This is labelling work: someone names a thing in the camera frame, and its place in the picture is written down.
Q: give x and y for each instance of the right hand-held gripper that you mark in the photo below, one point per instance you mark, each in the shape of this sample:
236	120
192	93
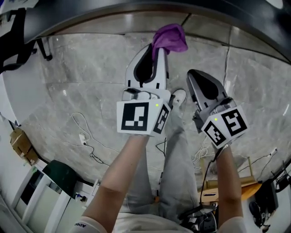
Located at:
234	121

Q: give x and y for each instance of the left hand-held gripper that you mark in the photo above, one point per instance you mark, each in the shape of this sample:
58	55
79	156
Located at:
133	117

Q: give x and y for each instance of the purple cloth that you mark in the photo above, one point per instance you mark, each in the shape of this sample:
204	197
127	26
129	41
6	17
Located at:
170	38

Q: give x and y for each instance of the wide beige cabinet door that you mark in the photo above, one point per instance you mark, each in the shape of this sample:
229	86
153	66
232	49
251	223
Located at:
118	22

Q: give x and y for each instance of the narrow beige cabinet door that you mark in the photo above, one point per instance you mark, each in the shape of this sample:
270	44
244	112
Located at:
209	28

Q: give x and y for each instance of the person's left forearm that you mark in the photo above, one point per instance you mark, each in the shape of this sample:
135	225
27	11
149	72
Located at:
127	166

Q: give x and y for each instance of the person's right forearm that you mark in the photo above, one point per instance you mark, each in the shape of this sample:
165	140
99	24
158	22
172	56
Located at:
228	182

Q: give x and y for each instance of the person's white shoe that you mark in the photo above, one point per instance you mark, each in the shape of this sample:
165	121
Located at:
180	95

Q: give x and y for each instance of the dark countertop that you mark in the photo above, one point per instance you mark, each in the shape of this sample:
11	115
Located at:
159	6

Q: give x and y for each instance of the person's grey trousers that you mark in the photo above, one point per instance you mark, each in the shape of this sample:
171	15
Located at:
177	163

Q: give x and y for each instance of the white power adapter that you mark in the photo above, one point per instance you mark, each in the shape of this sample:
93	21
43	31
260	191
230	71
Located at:
82	138

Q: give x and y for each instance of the wooden stool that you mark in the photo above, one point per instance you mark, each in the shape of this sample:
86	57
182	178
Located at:
249	188

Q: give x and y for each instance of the black backpack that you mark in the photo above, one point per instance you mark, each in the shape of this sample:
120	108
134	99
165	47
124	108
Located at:
266	198

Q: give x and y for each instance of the black office chair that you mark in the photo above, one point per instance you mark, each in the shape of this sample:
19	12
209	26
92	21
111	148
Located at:
19	45

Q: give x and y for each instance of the person's white shirt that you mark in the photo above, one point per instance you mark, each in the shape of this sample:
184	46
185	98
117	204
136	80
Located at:
145	224

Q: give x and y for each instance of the cardboard box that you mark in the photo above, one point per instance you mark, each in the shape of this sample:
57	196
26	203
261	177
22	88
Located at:
21	143

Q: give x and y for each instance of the white shelf unit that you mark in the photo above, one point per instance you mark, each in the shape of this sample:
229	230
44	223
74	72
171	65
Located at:
43	204

